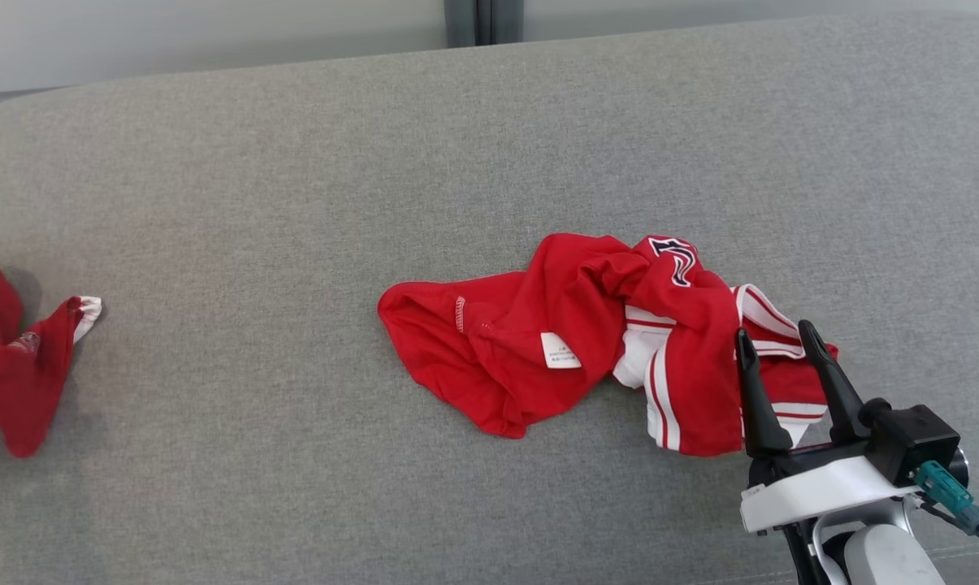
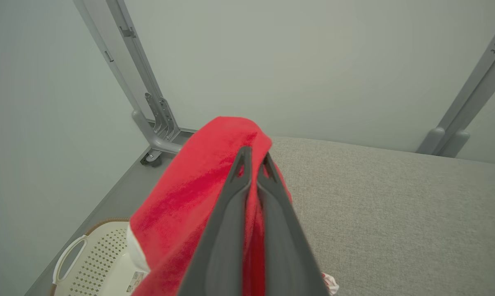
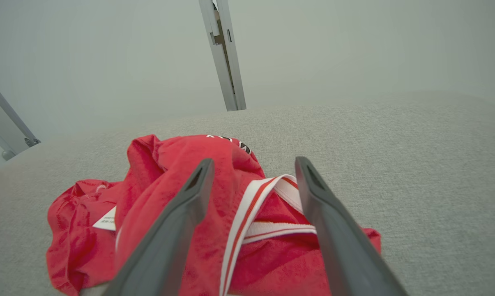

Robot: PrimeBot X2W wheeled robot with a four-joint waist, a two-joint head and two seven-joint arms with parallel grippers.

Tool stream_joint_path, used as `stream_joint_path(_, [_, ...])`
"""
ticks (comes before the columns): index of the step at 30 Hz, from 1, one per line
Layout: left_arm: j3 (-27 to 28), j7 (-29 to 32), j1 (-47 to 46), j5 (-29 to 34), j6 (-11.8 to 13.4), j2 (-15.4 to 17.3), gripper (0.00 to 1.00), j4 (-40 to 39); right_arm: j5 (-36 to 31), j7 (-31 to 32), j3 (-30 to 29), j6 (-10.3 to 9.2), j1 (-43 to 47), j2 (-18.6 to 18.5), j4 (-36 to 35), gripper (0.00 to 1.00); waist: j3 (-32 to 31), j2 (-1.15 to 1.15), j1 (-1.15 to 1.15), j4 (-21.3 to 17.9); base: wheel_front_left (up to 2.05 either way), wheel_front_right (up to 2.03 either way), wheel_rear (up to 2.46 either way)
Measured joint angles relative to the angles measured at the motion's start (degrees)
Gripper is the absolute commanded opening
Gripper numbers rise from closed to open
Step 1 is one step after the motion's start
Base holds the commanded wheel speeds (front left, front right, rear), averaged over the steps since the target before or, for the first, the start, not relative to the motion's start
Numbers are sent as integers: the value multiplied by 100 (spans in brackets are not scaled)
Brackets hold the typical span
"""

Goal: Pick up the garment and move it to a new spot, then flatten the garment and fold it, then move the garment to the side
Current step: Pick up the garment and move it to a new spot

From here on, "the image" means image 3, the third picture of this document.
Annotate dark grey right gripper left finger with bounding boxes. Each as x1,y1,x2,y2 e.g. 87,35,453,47
101,158,216,296

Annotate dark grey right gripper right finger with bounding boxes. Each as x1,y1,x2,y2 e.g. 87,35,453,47
294,156,409,296

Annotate red white-striped shorts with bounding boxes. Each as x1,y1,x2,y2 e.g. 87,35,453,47
46,134,382,296

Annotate grey metal partition foot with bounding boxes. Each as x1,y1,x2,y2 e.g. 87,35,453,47
0,73,41,162

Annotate grey metal partition post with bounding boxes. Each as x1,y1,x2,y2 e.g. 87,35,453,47
198,0,247,111

